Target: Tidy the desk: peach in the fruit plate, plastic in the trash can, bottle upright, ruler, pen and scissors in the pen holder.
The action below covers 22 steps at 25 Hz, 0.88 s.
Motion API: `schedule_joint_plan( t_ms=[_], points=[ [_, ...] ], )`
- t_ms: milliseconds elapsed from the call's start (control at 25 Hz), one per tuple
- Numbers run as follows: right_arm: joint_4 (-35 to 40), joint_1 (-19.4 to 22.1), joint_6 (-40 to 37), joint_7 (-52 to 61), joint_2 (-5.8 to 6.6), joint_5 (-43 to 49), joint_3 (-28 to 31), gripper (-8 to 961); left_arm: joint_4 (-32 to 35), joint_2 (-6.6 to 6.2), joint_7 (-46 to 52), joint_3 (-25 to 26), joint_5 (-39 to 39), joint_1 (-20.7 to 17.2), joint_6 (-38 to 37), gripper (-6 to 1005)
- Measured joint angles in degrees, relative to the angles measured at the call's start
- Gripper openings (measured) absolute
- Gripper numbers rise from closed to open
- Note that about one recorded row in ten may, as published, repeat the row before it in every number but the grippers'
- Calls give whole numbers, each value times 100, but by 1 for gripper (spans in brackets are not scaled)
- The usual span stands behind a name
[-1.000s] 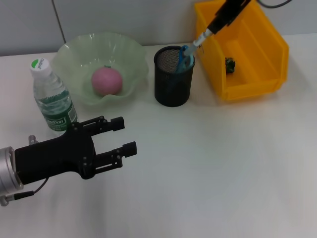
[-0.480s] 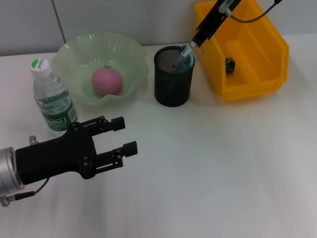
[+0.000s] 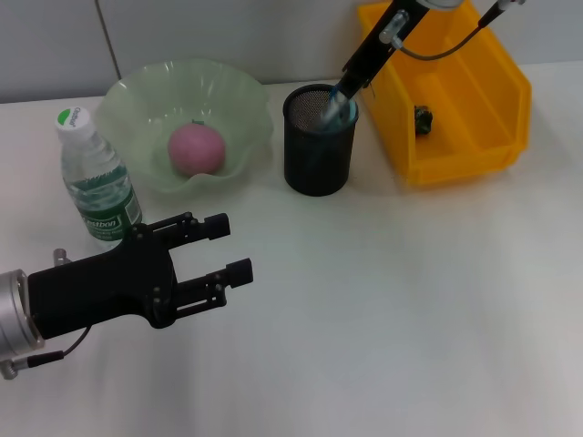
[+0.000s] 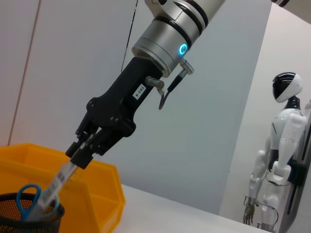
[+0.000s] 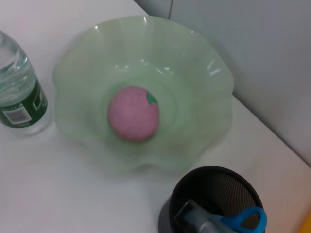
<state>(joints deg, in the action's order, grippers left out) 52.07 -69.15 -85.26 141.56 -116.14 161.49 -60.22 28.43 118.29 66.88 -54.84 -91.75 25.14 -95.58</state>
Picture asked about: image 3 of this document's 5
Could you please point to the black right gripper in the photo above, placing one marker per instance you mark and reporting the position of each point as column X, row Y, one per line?
column 378, row 50

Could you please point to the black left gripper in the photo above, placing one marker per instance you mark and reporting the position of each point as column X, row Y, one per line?
column 100, row 291

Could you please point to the blue scissors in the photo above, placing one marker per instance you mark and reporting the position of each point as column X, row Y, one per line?
column 348, row 119

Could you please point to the green plastic wrapper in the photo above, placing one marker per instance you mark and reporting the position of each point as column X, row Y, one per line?
column 423, row 120

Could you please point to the pink peach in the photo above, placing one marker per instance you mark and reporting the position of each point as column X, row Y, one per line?
column 197, row 148

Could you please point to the clear water bottle green label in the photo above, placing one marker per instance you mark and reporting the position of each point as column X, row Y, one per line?
column 95, row 182

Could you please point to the black mesh pen cup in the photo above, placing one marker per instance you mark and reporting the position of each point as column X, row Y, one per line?
column 314, row 168

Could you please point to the pale green glass fruit plate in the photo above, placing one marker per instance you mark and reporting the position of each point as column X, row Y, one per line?
column 136, row 104

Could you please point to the yellow plastic storage bin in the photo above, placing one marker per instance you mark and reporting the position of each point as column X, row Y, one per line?
column 455, row 91

